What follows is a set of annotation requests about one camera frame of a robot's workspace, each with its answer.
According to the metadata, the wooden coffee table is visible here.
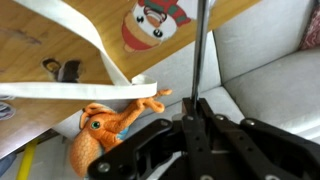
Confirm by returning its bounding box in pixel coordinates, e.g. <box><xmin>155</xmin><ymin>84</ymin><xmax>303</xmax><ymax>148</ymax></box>
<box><xmin>0</xmin><ymin>0</ymin><xmax>263</xmax><ymax>160</ymax></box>

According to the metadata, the light grey sectional sofa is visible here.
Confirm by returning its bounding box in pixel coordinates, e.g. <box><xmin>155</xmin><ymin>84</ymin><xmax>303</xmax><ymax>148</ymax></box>
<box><xmin>49</xmin><ymin>0</ymin><xmax>320</xmax><ymax>180</ymax></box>

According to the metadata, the floral patterned cushion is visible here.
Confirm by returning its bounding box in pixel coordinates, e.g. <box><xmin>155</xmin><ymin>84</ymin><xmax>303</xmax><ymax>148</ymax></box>
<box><xmin>297</xmin><ymin>0</ymin><xmax>320</xmax><ymax>52</ymax></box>

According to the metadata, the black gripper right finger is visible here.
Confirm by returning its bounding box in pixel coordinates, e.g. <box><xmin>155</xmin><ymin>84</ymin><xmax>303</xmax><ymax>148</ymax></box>
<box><xmin>194</xmin><ymin>97</ymin><xmax>320</xmax><ymax>180</ymax></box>

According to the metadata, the yellow stick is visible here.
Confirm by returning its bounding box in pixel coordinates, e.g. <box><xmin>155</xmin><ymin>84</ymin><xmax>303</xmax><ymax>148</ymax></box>
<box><xmin>15</xmin><ymin>137</ymin><xmax>40</xmax><ymax>180</ymax></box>

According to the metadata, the orange plush squid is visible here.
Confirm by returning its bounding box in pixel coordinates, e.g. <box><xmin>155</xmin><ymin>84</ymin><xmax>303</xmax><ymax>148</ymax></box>
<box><xmin>68</xmin><ymin>88</ymin><xmax>174</xmax><ymax>180</ymax></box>

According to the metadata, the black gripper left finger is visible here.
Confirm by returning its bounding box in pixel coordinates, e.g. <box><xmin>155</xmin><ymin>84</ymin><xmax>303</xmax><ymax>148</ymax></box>
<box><xmin>87</xmin><ymin>97</ymin><xmax>214</xmax><ymax>180</ymax></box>

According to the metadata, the black binder clip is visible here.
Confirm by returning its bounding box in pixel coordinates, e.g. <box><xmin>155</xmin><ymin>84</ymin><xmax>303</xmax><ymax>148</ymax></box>
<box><xmin>41</xmin><ymin>57</ymin><xmax>84</xmax><ymax>84</ymax></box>

